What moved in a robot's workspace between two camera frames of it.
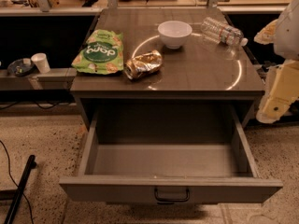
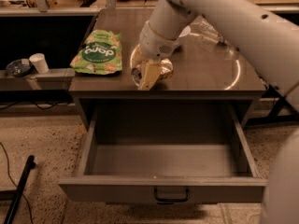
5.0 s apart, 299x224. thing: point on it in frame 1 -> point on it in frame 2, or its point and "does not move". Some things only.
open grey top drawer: (167, 173) does not move
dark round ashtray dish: (20, 67) does not move
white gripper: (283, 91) -> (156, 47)
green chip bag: (103, 53) does not move
